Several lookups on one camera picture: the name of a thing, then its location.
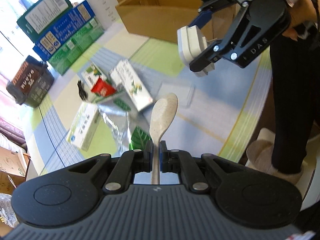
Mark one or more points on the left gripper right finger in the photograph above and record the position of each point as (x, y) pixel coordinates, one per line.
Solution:
(185, 166)

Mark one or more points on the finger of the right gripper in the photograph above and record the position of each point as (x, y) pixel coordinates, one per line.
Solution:
(201, 19)
(218, 49)

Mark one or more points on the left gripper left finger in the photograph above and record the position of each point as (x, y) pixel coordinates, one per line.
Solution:
(127, 166)

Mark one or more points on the silver foil leaf pouch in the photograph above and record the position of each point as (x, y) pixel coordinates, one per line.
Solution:
(129, 128)

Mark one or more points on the beige speckled spoon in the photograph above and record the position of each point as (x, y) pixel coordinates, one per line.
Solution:
(163, 114)

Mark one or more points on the red snack packet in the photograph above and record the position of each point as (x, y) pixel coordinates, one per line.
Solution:
(103, 88)

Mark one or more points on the white yellow flower box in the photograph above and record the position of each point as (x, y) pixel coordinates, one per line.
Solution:
(124, 75)

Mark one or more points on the person right hand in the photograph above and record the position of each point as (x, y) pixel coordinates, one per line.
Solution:
(302, 11)

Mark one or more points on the brown cardboard box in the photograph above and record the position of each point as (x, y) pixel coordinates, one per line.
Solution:
(157, 18)

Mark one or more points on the clear plastic box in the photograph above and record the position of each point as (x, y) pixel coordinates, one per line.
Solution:
(183, 90)

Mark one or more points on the checkered tablecloth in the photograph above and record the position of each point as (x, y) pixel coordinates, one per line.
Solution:
(217, 113)

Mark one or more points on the white tall box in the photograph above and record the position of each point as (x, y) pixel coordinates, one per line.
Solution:
(105, 11)

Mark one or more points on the blue carton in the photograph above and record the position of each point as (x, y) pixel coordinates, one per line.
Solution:
(62, 30)

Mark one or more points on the cardboard boxes pile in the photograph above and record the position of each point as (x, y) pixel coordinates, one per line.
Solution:
(13, 169)

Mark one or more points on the green wrapped carton pack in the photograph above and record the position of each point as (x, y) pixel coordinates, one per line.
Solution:
(74, 47)

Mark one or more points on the black instant noodle bowl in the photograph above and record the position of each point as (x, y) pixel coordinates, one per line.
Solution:
(31, 83)

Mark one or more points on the clear plastic bag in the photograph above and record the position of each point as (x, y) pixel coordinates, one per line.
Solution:
(8, 216)

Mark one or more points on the dark green carton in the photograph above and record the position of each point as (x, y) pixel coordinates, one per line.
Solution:
(41, 15)

